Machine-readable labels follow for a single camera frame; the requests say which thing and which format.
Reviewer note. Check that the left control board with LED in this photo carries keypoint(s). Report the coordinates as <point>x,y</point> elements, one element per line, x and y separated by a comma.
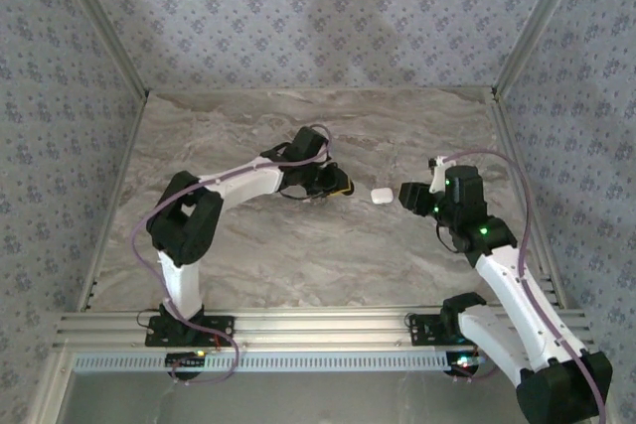
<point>186,362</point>

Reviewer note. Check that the control board with led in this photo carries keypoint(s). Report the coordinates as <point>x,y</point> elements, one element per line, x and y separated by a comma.
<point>186,362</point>
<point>464,363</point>

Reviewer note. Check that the white earbud charging case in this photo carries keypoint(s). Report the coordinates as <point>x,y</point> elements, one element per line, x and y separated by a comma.
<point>381,195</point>

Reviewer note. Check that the right aluminium corner post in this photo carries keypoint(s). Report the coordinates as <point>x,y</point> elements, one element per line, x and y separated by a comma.
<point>537,22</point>

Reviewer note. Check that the aluminium corner post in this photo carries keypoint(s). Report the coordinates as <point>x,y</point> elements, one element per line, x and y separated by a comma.
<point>537,22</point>
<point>102,22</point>

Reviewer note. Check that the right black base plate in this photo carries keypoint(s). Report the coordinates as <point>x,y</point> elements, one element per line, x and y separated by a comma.
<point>427,332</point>

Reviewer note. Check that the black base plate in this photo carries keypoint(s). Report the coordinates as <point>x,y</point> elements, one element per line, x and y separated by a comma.
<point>218,332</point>
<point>427,332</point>

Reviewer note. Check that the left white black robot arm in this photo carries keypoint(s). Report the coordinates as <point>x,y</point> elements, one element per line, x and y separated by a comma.
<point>238,185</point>

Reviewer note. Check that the grey metal panel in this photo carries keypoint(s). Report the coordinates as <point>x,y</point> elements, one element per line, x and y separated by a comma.
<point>318,399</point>

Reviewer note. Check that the right control board with LED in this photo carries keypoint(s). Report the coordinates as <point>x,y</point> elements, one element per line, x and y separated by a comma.
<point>464,363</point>

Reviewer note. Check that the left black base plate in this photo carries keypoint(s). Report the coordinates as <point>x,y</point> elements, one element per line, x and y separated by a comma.
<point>218,332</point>

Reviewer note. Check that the right aluminium table side rail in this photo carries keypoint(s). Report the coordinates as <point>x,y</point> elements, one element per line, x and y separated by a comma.
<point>512,146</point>

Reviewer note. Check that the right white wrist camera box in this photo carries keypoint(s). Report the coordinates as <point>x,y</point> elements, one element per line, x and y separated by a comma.
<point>439,178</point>

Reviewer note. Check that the aluminium mounting rail beam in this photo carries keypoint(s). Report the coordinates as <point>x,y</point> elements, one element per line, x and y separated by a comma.
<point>318,327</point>

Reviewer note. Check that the aluminium table side rail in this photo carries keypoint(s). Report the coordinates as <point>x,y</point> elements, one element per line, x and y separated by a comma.
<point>115,185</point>
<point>512,146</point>

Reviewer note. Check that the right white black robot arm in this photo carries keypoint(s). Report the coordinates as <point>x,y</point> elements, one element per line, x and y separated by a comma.
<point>517,305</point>

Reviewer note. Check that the left aluminium corner post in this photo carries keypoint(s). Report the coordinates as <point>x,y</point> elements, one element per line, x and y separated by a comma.
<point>102,22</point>

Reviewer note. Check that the left aluminium table side rail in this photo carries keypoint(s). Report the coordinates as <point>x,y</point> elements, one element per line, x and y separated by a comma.
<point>115,185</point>

